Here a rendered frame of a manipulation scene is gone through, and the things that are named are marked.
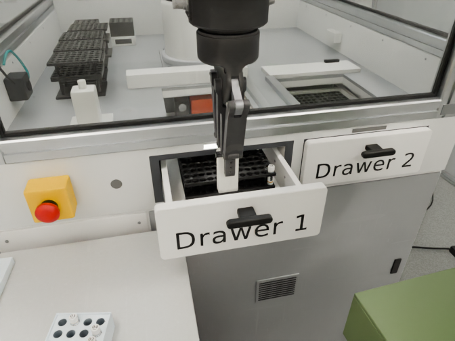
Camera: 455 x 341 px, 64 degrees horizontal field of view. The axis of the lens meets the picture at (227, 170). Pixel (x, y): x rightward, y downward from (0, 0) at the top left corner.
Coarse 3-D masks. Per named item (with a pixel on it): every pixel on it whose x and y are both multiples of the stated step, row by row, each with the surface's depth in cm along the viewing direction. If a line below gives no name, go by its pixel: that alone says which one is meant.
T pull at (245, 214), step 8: (240, 208) 59; (248, 208) 59; (240, 216) 58; (248, 216) 58; (256, 216) 58; (264, 216) 58; (232, 224) 57; (240, 224) 57; (248, 224) 57; (256, 224) 58
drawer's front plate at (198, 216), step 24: (264, 192) 60; (288, 192) 60; (312, 192) 62; (168, 216) 58; (192, 216) 59; (216, 216) 60; (288, 216) 63; (312, 216) 65; (168, 240) 60; (216, 240) 63; (240, 240) 64; (264, 240) 65
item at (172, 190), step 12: (276, 156) 77; (168, 168) 83; (276, 168) 78; (288, 168) 72; (168, 180) 69; (180, 180) 79; (276, 180) 79; (288, 180) 71; (168, 192) 66; (180, 192) 76
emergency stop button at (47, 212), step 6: (42, 204) 63; (48, 204) 63; (54, 204) 64; (36, 210) 63; (42, 210) 63; (48, 210) 63; (54, 210) 63; (36, 216) 63; (42, 216) 63; (48, 216) 63; (54, 216) 64; (48, 222) 64
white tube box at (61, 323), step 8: (104, 312) 56; (56, 320) 56; (64, 320) 56; (80, 320) 56; (88, 320) 56; (96, 320) 56; (104, 320) 56; (112, 320) 57; (56, 328) 54; (64, 328) 54; (72, 328) 54; (80, 328) 54; (88, 328) 54; (104, 328) 54; (112, 328) 57; (48, 336) 53; (56, 336) 55; (64, 336) 53; (72, 336) 55; (80, 336) 54; (88, 336) 53; (104, 336) 53
